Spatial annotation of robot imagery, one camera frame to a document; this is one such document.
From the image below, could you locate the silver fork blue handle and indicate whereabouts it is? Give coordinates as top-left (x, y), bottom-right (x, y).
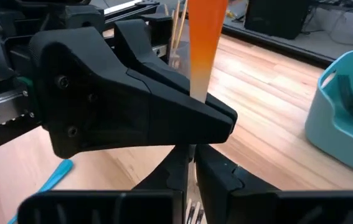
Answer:
top-left (7, 159), bottom-right (75, 224)

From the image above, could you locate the silver fork orange handle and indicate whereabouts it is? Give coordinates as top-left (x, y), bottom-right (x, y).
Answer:
top-left (184, 0), bottom-right (229, 224)

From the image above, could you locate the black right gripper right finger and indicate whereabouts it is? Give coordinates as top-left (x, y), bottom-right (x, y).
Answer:
top-left (194, 144), bottom-right (353, 224)

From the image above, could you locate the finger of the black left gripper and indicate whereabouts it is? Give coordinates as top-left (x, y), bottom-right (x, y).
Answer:
top-left (28, 26), bottom-right (236, 160)
top-left (113, 18), bottom-right (239, 124)

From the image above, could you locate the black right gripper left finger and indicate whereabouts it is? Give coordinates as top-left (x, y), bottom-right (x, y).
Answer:
top-left (16, 144), bottom-right (196, 224)

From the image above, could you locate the teal plastic bin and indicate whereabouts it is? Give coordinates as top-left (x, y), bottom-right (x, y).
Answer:
top-left (304, 49), bottom-right (353, 182)

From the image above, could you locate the black equipment box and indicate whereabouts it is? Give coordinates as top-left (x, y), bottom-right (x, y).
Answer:
top-left (243, 0), bottom-right (311, 40)

